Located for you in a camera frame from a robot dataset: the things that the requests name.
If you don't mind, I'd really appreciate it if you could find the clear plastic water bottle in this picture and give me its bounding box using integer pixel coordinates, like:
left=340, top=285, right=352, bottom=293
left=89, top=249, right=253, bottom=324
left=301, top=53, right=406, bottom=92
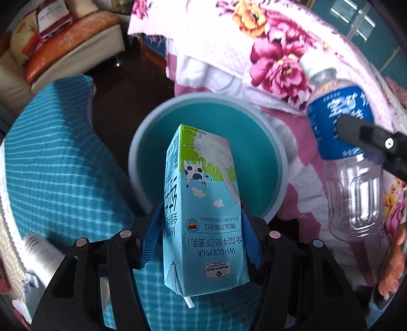
left=299, top=50, right=384, bottom=242

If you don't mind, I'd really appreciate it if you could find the light blue milk carton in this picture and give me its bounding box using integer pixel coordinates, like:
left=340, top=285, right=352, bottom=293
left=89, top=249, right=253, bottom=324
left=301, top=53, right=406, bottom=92
left=162, top=124, right=249, bottom=298

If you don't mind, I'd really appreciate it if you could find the teal round trash bin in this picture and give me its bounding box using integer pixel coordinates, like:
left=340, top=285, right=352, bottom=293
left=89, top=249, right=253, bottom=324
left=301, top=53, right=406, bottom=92
left=128, top=92, right=288, bottom=222

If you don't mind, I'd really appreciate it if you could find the person's right hand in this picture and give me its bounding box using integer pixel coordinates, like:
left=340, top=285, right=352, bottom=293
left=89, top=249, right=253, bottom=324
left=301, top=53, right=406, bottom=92
left=378, top=223, right=406, bottom=300

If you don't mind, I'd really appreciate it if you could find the teal and beige mattress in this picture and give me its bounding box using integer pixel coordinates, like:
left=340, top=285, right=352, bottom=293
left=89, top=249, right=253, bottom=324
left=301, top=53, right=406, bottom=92
left=1, top=74, right=260, bottom=330

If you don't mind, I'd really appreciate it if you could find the pink floral quilt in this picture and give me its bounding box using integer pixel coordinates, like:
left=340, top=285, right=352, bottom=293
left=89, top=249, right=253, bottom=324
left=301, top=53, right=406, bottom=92
left=128, top=1, right=406, bottom=287

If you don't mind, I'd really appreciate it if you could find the cream and orange armchair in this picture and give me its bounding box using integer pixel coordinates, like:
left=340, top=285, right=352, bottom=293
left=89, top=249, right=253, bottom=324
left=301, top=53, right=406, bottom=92
left=1, top=1, right=125, bottom=116

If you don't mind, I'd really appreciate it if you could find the yellow plush toy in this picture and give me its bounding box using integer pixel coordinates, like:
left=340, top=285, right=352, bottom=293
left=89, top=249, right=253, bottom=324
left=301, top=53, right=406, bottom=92
left=10, top=10, right=39, bottom=65

